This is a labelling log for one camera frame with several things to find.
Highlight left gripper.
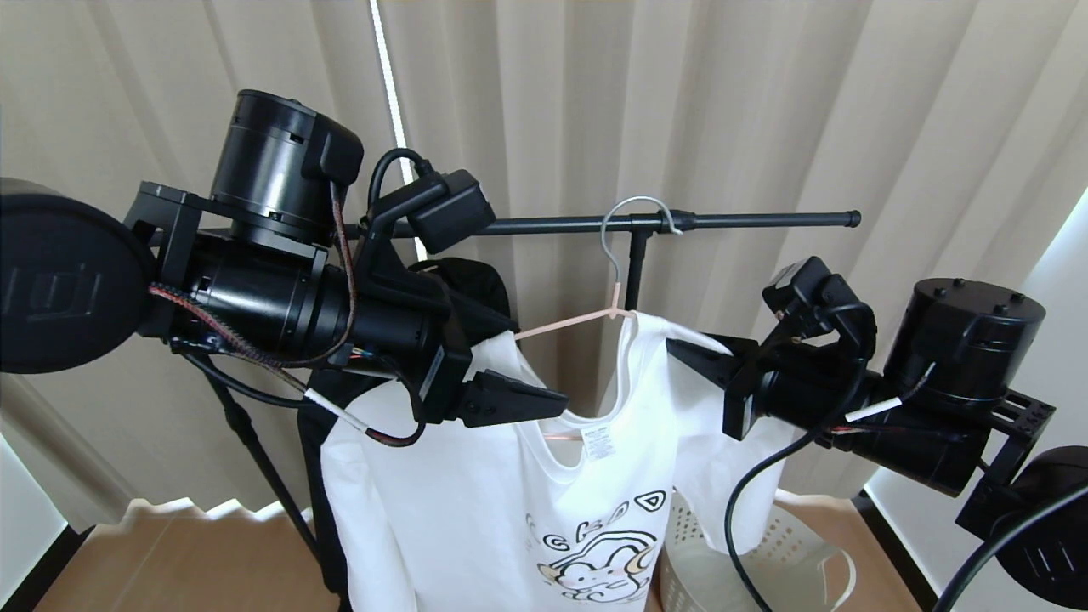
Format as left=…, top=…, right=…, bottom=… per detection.
left=340, top=246, right=569, bottom=428

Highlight beige curtain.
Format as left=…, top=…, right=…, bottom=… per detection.
left=0, top=0, right=1088, bottom=532

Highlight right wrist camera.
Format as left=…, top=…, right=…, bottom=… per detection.
left=762, top=257, right=878, bottom=362

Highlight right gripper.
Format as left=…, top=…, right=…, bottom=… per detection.
left=666, top=334, right=885, bottom=441

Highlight white laundry basket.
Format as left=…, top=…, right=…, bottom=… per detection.
left=659, top=487, right=858, bottom=612

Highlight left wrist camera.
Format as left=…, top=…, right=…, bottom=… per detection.
left=365, top=167, right=497, bottom=264

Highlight black clothes rack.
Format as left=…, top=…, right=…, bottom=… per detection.
left=200, top=210, right=861, bottom=596

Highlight white printed garment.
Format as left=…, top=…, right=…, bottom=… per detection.
left=320, top=310, right=797, bottom=612

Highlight black shorts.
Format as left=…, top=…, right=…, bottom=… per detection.
left=297, top=258, right=517, bottom=612

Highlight pink clothes hanger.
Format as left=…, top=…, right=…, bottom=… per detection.
left=513, top=195, right=683, bottom=443

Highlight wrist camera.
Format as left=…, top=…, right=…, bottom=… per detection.
left=762, top=257, right=878, bottom=362
left=365, top=167, right=497, bottom=264

